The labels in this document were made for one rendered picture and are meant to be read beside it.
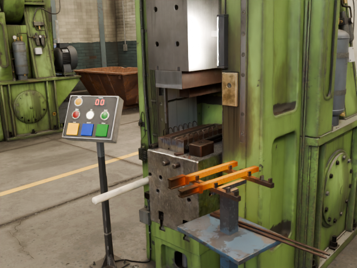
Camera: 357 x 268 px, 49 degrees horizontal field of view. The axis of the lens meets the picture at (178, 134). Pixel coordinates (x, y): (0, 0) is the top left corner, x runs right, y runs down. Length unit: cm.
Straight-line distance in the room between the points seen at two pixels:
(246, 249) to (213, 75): 102
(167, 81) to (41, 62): 496
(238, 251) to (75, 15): 1000
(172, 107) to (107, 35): 946
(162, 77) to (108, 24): 972
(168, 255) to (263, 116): 107
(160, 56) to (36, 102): 484
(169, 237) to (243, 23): 126
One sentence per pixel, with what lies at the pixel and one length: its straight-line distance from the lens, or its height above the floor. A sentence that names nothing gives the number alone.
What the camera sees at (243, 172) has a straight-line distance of 180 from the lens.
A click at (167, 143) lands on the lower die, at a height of 96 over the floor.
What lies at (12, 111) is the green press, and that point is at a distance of 674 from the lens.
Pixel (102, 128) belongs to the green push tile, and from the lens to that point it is 240.
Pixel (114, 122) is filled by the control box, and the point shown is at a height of 105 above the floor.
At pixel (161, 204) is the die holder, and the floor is 60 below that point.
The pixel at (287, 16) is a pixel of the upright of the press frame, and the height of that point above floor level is 163.
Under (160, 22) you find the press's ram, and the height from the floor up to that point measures 162.
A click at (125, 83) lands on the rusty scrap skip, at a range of 842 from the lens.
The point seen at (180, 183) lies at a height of 92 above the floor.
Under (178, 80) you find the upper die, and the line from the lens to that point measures 209.
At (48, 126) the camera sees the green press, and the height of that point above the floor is 12.
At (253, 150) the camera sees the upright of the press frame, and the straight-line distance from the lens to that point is 206.
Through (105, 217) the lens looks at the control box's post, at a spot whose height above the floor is 38.
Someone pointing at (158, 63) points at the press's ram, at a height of 140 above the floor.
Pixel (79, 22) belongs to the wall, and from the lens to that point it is 1130.
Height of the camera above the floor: 154
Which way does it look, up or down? 14 degrees down
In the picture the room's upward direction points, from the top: 2 degrees counter-clockwise
